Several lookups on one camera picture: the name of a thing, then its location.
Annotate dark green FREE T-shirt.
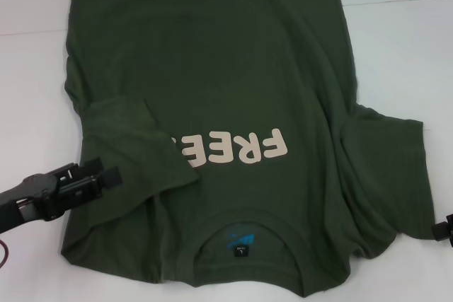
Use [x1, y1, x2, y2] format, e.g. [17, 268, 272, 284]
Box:
[60, 0, 440, 298]

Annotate left arm cable with plug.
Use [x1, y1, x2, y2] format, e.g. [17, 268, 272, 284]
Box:
[0, 239, 11, 268]

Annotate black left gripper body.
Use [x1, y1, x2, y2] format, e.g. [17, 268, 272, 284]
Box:
[0, 162, 81, 236]

